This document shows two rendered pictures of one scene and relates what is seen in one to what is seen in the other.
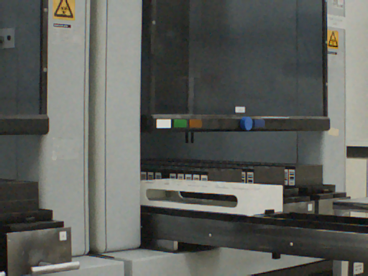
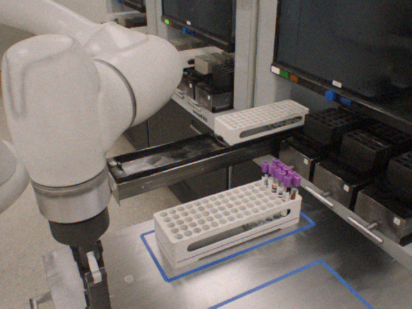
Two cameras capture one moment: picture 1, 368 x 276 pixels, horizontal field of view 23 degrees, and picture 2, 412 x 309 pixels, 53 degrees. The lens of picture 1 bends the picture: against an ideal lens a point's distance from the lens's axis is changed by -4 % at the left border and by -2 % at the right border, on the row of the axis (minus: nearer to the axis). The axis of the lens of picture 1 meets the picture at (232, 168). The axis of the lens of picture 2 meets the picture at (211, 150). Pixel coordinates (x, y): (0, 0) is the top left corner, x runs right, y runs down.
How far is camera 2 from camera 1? 2.31 m
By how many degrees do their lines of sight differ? 105
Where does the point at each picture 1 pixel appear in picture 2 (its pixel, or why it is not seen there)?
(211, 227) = not seen: hidden behind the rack
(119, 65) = (266, 26)
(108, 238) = not seen: hidden behind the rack
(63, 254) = (208, 105)
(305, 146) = not seen: outside the picture
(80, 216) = (244, 98)
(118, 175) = (262, 88)
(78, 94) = (247, 38)
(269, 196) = (223, 129)
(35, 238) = (201, 93)
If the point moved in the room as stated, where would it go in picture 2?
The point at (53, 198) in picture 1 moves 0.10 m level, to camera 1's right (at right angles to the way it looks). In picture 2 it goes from (236, 84) to (228, 93)
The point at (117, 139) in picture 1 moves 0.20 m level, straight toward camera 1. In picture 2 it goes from (262, 69) to (205, 65)
